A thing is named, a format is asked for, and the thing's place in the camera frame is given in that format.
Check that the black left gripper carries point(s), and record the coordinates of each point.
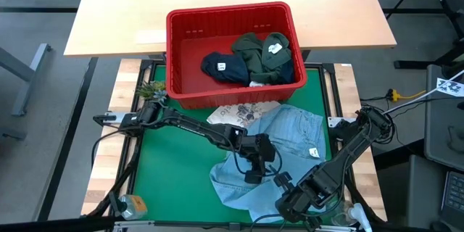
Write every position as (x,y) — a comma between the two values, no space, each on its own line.
(257,148)

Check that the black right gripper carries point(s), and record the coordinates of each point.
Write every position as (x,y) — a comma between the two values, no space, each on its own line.
(304,199)

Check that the light blue denim jeans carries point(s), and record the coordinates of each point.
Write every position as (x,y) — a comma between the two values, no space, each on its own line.
(297,130)

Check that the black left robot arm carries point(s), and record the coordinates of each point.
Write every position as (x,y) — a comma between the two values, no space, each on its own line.
(195,127)

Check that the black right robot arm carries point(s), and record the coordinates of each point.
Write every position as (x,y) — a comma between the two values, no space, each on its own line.
(355,141)

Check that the red plastic laundry basket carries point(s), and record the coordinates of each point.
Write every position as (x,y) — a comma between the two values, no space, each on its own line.
(188,61)

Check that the white printed tote bag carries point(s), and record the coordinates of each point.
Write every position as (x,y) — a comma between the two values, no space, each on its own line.
(232,114)

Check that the plain navy garment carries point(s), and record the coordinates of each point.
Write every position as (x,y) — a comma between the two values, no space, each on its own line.
(289,72)

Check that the navy garment with white tag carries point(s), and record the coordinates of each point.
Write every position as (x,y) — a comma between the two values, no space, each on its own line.
(228,69)

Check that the green table mat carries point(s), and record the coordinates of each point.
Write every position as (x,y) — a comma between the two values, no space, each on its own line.
(174,174)

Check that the dark green garment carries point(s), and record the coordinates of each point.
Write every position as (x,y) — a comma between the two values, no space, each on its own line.
(261,58)

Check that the grey box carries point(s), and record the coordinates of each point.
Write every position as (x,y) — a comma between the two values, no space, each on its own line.
(424,188)

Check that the small succulent plant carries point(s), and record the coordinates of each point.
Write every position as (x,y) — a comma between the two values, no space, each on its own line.
(152,91)

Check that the dark keyboard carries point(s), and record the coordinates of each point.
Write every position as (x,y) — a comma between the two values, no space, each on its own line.
(455,195)

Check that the white paper strip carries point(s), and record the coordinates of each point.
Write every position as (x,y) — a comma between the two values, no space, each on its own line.
(150,36)

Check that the grey cabinet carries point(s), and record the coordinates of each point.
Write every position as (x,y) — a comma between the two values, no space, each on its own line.
(442,134)

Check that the light wooden desk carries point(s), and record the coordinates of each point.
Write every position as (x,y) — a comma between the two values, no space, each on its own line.
(145,0)

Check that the white patterned marker tag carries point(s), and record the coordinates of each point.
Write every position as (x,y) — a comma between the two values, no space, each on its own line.
(449,87)

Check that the black horizontal bar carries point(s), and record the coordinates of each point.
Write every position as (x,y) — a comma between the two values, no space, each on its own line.
(54,224)

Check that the grey desk leg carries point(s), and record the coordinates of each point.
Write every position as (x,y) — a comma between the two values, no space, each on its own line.
(27,76)

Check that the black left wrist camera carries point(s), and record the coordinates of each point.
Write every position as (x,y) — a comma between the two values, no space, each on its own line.
(253,177)

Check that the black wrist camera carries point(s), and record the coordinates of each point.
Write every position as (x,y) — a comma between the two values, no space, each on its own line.
(283,180)
(253,177)

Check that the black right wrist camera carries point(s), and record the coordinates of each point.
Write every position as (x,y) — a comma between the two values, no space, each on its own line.
(283,180)

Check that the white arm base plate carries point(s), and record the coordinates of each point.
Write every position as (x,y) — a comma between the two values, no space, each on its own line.
(335,121)
(117,117)

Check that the black floor rail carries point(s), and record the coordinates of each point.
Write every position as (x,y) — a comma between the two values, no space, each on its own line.
(69,137)

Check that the black desk frame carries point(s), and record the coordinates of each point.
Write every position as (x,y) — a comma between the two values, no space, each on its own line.
(413,11)

